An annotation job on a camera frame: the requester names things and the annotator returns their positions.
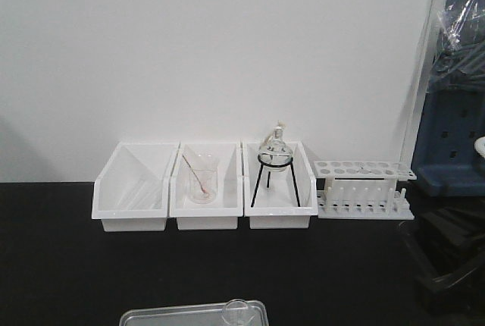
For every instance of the small clear glass beaker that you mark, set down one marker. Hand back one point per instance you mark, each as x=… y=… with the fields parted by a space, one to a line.
x=237 y=312

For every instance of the clear beaker in bin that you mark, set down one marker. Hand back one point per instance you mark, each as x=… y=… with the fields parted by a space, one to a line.
x=206 y=169

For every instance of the silver metal tray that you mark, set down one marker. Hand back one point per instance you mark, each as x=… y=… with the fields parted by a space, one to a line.
x=201 y=314

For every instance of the glass alcohol lamp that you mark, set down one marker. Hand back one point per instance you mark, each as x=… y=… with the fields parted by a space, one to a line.
x=274 y=151

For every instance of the middle white storage bin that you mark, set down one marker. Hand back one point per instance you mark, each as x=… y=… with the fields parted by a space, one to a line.
x=224 y=211

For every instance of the white storage bin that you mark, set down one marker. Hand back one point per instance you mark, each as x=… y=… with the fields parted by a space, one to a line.
x=276 y=206
x=224 y=211
x=132 y=192

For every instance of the thin stirring rod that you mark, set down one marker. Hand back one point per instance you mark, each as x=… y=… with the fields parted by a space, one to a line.
x=203 y=190

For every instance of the right white storage bin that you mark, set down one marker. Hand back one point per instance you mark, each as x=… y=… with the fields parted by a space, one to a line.
x=276 y=206

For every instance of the white test tube rack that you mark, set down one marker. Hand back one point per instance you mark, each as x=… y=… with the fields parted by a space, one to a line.
x=363 y=190

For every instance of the left white storage bin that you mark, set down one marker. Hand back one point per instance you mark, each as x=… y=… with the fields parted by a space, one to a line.
x=132 y=192

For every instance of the blue plastic crate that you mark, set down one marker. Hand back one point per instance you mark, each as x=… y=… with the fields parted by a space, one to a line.
x=445 y=160

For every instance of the black sink basin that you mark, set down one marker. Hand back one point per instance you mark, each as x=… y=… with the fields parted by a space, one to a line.
x=447 y=246

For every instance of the clear plastic bag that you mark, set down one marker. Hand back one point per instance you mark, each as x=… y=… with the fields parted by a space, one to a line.
x=459 y=58

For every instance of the black wire tripod stand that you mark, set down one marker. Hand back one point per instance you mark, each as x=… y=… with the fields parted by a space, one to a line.
x=257 y=185

